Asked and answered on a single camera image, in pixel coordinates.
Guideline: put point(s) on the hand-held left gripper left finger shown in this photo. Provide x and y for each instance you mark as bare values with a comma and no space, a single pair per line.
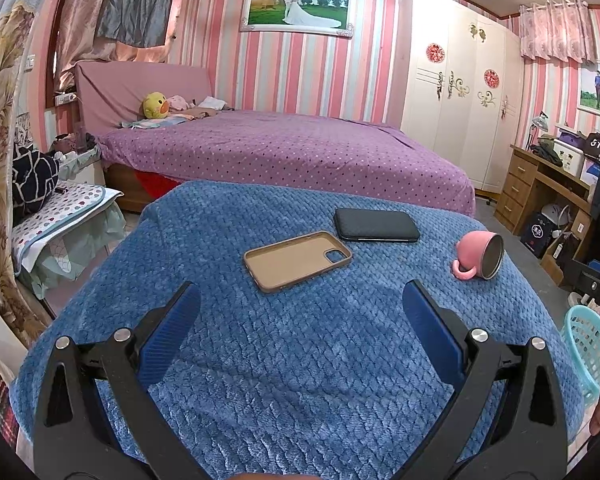
172,335

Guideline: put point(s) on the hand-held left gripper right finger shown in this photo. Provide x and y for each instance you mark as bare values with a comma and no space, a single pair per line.
430,335

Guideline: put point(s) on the teal plastic basket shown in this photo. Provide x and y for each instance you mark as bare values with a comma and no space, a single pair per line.
587,350

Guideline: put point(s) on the black paper bag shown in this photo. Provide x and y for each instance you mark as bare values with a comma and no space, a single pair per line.
537,232

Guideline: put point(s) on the pink metal cup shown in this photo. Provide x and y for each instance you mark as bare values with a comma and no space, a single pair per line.
472,255

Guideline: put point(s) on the white storage box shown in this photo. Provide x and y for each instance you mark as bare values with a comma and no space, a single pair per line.
569,156

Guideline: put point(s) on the wooden desk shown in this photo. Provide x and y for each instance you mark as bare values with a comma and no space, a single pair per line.
517,190

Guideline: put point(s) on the black printed bag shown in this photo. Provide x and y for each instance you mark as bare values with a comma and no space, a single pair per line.
595,146

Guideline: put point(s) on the black phone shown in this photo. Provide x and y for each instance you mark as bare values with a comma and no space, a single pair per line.
375,225

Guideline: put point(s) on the light green cloth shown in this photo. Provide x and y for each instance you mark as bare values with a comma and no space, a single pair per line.
75,255

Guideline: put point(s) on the tan phone case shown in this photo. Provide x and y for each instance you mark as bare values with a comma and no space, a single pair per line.
290,262

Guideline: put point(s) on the red bed skirt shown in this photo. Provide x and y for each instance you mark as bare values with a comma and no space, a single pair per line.
152,185

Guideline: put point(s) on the desk lamp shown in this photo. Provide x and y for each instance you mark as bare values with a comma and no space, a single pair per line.
539,125

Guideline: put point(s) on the polka dot cushion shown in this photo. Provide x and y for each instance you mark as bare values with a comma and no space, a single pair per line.
65,215

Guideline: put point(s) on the black white patterned bag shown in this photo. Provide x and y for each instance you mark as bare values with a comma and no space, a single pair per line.
35,180

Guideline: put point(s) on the white wardrobe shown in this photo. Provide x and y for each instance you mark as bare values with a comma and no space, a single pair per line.
455,125

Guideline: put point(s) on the purple bed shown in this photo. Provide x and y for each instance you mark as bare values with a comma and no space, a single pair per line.
290,155

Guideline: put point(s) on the yellow duck plush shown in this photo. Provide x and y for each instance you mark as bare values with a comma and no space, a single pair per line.
155,106

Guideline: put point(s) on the pink soft toy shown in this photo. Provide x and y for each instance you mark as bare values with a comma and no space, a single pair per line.
177,102

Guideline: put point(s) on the pink patterned valance curtain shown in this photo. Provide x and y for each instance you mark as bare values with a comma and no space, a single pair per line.
555,30

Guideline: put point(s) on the floral beige curtain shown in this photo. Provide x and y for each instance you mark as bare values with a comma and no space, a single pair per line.
0,160

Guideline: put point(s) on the pink covered headboard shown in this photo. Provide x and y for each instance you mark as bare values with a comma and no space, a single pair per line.
115,90

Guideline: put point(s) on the white power strip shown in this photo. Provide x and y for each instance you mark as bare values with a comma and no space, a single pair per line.
65,98

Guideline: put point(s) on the grey curtain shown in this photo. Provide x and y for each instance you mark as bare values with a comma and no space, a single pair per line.
135,0

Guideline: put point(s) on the framed wedding photo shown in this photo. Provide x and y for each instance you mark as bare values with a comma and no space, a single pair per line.
295,10

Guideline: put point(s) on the wall switch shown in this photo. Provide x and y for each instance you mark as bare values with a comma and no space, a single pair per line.
30,62

